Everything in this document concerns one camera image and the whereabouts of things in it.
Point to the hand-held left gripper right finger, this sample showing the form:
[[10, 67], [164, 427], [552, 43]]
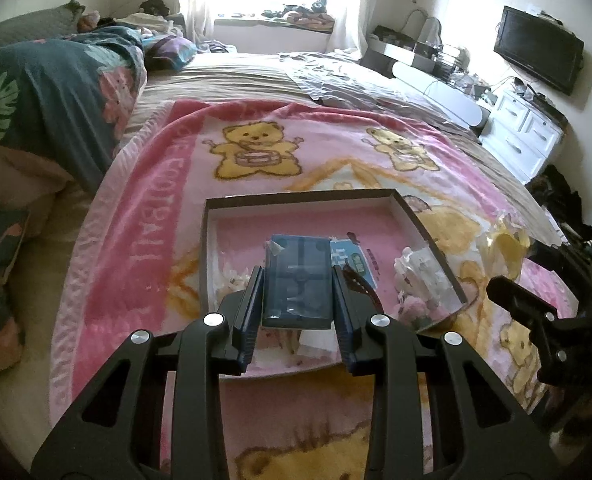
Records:
[[345, 325]]

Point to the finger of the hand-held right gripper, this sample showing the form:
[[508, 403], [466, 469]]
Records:
[[515, 295], [555, 262]]

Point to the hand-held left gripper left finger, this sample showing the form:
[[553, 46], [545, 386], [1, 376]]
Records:
[[248, 320]]

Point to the dark blue plastic box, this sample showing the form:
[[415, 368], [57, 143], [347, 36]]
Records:
[[298, 280]]

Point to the brown cardboard box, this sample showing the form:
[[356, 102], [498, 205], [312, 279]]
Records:
[[236, 230]]

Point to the cream lace hair accessory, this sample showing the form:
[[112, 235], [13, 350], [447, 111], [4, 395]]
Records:
[[233, 282]]

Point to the crumpled clear plastic wrapper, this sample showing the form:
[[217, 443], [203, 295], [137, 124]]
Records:
[[503, 247]]

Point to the dark clothes heap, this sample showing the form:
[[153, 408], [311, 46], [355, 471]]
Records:
[[560, 200]]

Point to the light blue printed card packet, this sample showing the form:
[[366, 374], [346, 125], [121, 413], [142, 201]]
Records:
[[355, 260]]

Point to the pink flower hair accessory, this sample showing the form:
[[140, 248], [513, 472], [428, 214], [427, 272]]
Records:
[[420, 310]]

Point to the clear packet with white accessory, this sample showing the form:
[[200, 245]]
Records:
[[425, 272]]

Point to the white dresser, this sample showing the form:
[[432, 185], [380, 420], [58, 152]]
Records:
[[520, 130]]

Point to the pink bear printed blanket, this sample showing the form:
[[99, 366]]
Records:
[[176, 175]]

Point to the white rounded footboard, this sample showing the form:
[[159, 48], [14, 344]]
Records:
[[445, 95]]

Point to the black television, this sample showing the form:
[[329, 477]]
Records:
[[538, 50]]

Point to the purple pillow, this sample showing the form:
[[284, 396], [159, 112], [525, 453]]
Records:
[[171, 52]]

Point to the dark floral quilt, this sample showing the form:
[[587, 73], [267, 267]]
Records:
[[51, 95]]

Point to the pile of clothes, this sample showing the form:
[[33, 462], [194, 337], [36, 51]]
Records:
[[301, 15]]

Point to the dark cloth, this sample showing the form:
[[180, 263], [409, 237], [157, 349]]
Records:
[[155, 7]]

